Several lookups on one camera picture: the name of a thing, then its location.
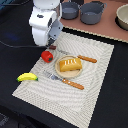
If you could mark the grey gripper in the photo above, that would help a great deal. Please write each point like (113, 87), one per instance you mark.
(54, 32)

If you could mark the brown stick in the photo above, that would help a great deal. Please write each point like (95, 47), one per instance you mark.
(52, 47)

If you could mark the red toy bell pepper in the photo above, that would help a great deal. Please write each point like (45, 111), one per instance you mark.
(47, 56)

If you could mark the orange toy bread loaf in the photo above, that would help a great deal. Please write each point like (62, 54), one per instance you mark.
(70, 64)

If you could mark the yellow toy banana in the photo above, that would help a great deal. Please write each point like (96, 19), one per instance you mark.
(27, 76)

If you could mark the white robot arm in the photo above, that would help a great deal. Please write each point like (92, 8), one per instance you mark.
(45, 21)

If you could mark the small grey pot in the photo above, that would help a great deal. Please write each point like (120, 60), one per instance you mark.
(70, 10)

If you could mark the large grey pot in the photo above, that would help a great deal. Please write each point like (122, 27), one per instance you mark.
(90, 13)

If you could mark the round beige plate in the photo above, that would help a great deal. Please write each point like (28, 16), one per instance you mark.
(66, 74)

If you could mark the pink wooden board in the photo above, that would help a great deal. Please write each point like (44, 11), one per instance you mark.
(107, 26)

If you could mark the white striped placemat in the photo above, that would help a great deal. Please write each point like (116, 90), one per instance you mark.
(70, 104)

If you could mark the cream bowl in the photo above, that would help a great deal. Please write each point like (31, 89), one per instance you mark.
(122, 15)

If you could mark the knife with wooden handle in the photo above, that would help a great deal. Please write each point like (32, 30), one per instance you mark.
(79, 56)

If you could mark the fork with wooden handle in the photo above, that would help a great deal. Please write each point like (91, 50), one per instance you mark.
(54, 77)

